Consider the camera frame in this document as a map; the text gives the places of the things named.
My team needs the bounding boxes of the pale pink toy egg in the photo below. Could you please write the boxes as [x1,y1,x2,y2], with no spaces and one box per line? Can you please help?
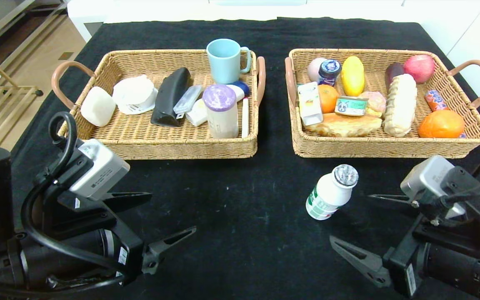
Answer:
[307,58,328,83]

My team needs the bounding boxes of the white milk drink bottle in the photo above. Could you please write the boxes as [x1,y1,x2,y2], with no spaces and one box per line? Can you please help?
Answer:
[305,164,359,221]

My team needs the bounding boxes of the dark purple toy plum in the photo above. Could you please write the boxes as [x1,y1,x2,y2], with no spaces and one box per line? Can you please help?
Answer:
[385,62,405,86]

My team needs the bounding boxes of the yellow juice carton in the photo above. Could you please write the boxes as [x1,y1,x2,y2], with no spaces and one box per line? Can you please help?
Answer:
[297,82,324,127]

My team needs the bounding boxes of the gold metal wheeled rack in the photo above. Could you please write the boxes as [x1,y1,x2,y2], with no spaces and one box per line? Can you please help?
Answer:
[0,62,45,150]

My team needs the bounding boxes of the red toy apple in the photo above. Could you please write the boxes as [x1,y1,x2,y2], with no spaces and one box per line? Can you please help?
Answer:
[403,55,435,85]

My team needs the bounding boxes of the clear plastic toothbrush case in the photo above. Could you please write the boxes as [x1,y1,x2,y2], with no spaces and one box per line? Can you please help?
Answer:
[173,85,203,120]

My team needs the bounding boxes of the white soap bar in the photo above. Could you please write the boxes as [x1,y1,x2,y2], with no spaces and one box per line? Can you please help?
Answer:
[80,86,117,128]

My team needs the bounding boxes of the orange candy tube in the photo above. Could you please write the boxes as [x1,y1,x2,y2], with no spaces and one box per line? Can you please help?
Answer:
[425,90,449,112]

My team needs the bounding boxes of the jar with dark blue lid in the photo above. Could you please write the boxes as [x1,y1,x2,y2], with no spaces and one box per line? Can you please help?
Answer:
[317,59,343,87]

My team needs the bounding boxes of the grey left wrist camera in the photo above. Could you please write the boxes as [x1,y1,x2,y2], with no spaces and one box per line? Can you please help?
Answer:
[69,139,131,201]

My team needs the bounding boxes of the toy croissant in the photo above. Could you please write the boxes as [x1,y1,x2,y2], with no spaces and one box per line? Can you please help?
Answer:
[305,112,383,138]

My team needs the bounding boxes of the large toy orange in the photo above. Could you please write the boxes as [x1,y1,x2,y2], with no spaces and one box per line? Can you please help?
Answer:
[417,110,465,139]

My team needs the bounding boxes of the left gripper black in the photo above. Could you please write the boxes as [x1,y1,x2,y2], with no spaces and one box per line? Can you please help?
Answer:
[20,191,197,290]

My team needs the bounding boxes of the white plastic cup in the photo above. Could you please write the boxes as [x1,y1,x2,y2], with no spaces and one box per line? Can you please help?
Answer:
[112,75,160,115]

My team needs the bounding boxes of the wicker basket brown handles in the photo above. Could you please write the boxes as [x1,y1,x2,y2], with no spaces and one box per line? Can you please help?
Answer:
[52,49,266,161]
[285,49,480,160]

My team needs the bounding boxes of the yellow toy mango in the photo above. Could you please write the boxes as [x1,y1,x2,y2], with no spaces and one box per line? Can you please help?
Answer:
[342,56,365,97]

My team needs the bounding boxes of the white shampoo bottle blue cap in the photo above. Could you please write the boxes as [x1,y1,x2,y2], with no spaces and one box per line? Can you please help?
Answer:
[186,80,250,127]

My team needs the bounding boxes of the small toy orange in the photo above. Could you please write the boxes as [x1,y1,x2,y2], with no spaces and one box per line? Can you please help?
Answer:
[317,85,340,114]

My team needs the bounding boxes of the white canister purple lid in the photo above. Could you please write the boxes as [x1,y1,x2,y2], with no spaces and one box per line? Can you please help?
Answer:
[203,84,239,139]

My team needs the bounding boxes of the light blue mug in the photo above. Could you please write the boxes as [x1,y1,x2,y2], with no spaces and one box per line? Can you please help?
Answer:
[206,39,252,85]

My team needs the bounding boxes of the long cream toy bread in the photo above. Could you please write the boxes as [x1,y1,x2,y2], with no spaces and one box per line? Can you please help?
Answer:
[382,74,418,138]

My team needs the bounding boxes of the white flat stick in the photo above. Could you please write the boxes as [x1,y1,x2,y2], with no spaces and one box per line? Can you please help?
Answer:
[241,98,250,139]

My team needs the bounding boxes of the teal pull-tab tin can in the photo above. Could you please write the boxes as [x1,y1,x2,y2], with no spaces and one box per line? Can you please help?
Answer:
[335,96,368,117]

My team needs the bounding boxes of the pink and yellow toy bun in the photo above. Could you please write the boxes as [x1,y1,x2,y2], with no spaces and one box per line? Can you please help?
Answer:
[359,91,386,118]

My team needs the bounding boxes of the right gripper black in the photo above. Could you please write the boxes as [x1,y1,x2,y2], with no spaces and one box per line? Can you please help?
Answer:
[329,193,480,299]

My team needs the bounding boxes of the black glasses pouch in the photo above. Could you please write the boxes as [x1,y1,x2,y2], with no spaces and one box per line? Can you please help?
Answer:
[151,67,191,128]

